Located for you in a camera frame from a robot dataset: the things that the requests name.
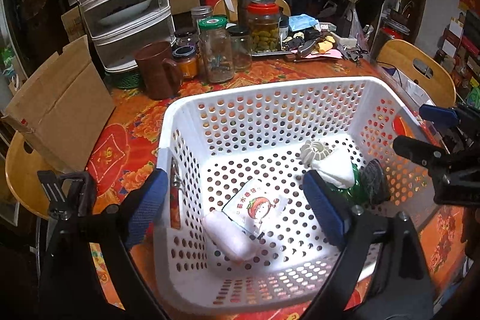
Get white ribbed foam ball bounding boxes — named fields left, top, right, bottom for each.
left=299, top=140, right=331, bottom=166

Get black phone stand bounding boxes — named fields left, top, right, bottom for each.
left=37, top=170, right=96, bottom=221

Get green lid glass jar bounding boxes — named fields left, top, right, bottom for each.
left=198, top=15, right=234, bottom=84

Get white cloth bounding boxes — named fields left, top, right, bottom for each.
left=311, top=145, right=355, bottom=189

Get tissue packet with tomato print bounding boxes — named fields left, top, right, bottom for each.
left=222, top=179, right=287, bottom=236

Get right wooden chair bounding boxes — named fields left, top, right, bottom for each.
left=377, top=39, right=456, bottom=107

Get white perforated plastic basket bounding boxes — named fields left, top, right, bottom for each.
left=154, top=76, right=437, bottom=315

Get dark grey socks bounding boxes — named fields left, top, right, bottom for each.
left=360, top=158, right=391, bottom=205

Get brown plastic mug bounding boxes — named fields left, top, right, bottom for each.
left=134, top=40, right=183, bottom=101

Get wooden chair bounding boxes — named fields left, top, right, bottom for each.
left=5, top=132, right=53, bottom=220
left=377, top=39, right=456, bottom=107

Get green foil packet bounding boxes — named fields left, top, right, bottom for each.
left=327, top=164, right=369, bottom=205

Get cardboard box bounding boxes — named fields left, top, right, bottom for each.
left=3, top=36, right=115, bottom=173

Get white towel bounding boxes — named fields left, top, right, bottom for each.
left=202, top=210, right=258, bottom=262

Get red lid pickle jar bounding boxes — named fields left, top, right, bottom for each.
left=247, top=2, right=281, bottom=53

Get left wooden chair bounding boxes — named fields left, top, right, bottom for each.
left=5, top=132, right=53, bottom=220

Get small empty glass jar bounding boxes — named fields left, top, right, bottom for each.
left=227, top=25, right=252, bottom=71

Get orange sauce jar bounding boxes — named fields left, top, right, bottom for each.
left=172, top=45, right=199, bottom=79

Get orange floral tablecloth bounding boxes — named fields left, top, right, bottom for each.
left=87, top=59, right=465, bottom=319

